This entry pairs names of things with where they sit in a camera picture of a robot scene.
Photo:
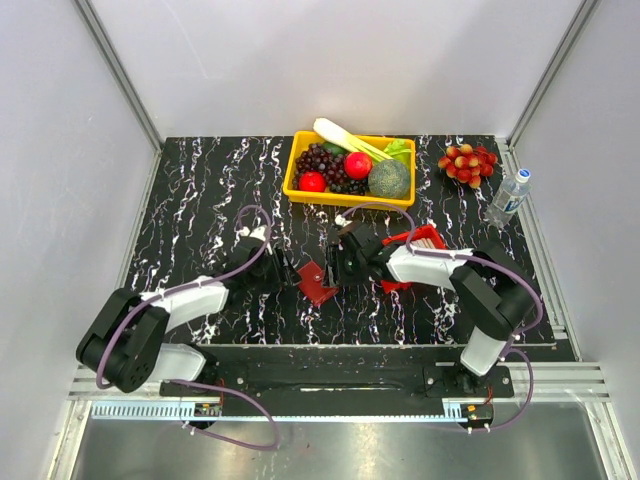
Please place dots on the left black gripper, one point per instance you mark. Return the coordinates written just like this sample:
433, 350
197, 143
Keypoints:
286, 275

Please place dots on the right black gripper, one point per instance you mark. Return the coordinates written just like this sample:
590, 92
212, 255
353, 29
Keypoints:
338, 252

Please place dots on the red card holder wallet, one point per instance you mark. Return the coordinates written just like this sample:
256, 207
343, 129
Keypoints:
312, 284

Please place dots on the stack of credit cards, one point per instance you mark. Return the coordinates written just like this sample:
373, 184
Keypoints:
431, 243

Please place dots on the red plastic card bin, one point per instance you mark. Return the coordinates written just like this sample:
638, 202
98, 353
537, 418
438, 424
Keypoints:
421, 232

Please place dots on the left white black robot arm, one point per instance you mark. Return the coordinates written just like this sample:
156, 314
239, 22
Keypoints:
125, 347

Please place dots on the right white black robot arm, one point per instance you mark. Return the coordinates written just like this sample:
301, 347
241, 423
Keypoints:
491, 289

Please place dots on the green melon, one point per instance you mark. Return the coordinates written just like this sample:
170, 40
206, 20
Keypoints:
389, 179

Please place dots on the red apple lower left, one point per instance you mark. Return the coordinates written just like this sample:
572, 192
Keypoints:
312, 182

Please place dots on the red apple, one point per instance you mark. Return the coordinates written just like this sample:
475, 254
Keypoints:
357, 165
312, 182

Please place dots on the red apple upper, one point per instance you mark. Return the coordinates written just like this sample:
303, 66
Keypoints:
357, 165

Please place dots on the dark purple grape bunch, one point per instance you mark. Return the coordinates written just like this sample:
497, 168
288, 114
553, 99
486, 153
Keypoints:
316, 158

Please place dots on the dark green cucumber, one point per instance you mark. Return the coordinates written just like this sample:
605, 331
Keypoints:
334, 149

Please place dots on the green lettuce leaf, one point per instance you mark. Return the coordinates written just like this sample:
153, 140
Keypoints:
400, 150

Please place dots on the yellow plastic fruit tray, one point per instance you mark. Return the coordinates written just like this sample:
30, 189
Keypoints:
303, 139

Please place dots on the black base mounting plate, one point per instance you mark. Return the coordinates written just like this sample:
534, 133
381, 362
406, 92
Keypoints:
433, 371

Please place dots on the white green leek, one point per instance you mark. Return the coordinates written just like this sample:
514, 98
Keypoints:
335, 134

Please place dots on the clear water bottle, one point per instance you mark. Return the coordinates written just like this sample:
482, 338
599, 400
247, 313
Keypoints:
512, 192

